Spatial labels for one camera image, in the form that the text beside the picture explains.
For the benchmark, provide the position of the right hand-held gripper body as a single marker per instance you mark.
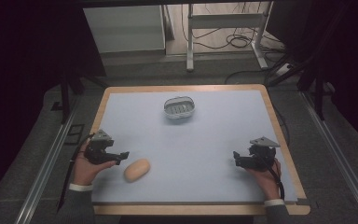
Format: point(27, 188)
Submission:
point(262, 152)

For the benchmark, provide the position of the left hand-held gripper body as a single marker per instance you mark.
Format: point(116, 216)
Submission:
point(99, 146)

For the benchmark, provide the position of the bread roll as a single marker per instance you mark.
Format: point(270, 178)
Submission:
point(136, 170)

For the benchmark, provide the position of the white soap dish basket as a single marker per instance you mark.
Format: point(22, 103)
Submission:
point(178, 107)

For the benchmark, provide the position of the person's right hand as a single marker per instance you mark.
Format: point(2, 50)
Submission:
point(265, 180)

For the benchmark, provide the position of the person's left hand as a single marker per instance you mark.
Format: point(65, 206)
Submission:
point(85, 171)

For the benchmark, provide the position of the light blue table mat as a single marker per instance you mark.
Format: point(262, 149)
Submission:
point(192, 161)

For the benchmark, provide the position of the black metal stand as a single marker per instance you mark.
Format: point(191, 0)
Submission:
point(70, 90)
point(313, 77)

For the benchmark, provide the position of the white power strip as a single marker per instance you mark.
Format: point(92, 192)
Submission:
point(283, 70)

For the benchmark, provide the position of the white cabinet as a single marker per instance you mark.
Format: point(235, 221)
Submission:
point(124, 28)

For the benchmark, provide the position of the aluminium rail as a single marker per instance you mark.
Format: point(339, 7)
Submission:
point(338, 155)
point(43, 168)

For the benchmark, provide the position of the white metal desk frame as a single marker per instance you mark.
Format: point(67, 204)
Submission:
point(227, 21)

